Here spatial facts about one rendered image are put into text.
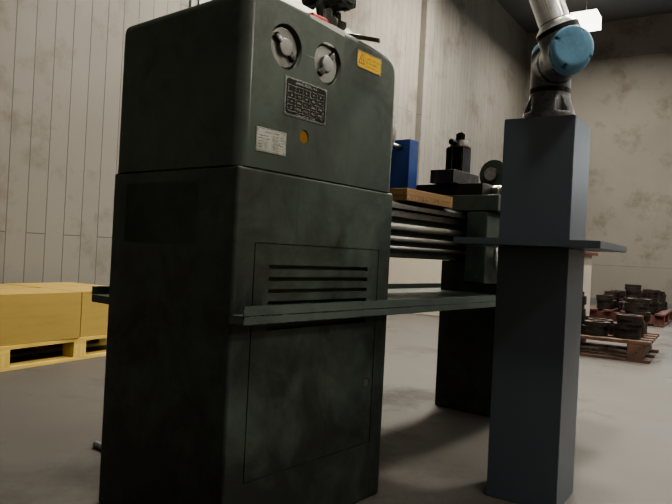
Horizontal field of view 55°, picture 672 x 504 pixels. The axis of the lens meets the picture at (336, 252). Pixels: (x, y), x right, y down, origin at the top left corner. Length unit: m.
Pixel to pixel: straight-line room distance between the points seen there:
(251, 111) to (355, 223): 0.45
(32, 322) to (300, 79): 2.53
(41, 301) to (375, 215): 2.39
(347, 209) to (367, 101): 0.30
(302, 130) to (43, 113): 3.51
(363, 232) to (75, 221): 3.50
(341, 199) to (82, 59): 3.72
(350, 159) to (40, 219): 3.42
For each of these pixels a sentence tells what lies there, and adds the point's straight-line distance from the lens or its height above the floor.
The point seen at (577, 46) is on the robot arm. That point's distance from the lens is 1.89.
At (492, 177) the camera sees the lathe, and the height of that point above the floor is 1.06.
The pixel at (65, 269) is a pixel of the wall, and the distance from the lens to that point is 4.98.
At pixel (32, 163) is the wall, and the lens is 4.84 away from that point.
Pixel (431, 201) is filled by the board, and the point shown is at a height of 0.88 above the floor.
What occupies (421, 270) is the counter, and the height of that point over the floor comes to 0.53.
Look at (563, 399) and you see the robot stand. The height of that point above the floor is 0.31.
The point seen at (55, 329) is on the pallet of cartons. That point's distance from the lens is 3.86.
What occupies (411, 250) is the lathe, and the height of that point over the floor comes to 0.71.
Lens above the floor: 0.68
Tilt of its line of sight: level
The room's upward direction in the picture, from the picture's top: 3 degrees clockwise
